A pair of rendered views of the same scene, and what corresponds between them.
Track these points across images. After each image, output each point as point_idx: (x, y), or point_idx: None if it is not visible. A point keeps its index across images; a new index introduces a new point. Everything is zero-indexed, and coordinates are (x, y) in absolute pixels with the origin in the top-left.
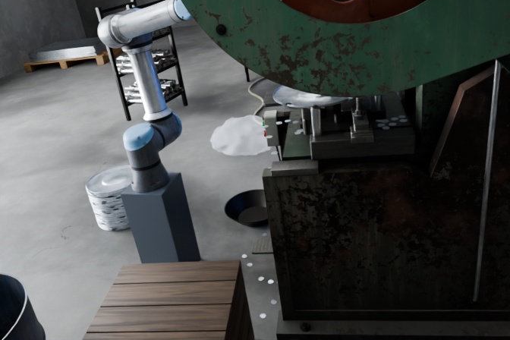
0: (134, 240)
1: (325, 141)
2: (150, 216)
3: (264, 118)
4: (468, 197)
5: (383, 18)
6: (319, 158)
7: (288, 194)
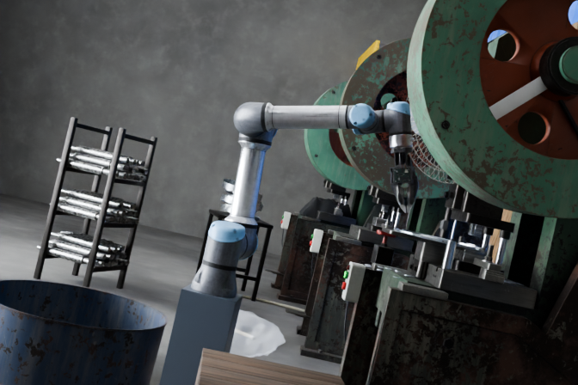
0: (166, 357)
1: (458, 273)
2: (206, 327)
3: (353, 265)
4: (574, 365)
5: None
6: (446, 289)
7: (408, 316)
